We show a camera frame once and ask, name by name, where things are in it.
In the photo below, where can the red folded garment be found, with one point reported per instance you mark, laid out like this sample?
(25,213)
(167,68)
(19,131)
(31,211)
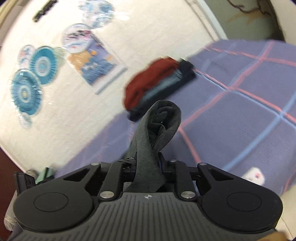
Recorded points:
(147,79)

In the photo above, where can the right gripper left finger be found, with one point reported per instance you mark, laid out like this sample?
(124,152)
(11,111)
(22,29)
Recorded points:
(104,181)

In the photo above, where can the green cushion with black strap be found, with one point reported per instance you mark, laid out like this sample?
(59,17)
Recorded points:
(46,175)

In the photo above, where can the dark blue folded clothes stack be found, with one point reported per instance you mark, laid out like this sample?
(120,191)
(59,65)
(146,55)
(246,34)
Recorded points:
(166,87)

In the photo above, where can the dark grey pants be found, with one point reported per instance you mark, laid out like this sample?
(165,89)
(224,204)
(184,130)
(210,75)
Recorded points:
(154,131)

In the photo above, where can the purple plaid bed sheet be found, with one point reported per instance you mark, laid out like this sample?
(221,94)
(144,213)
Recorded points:
(238,114)

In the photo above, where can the bedding poster on wall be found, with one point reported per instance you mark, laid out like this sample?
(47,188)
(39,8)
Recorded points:
(96,65)

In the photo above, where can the large blue paper fan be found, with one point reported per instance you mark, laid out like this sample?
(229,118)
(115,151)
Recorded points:
(26,91)

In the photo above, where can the small blue paper fan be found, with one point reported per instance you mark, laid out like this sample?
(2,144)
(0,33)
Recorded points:
(43,63)

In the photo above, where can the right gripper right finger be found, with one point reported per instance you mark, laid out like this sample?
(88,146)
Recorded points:
(188,183)

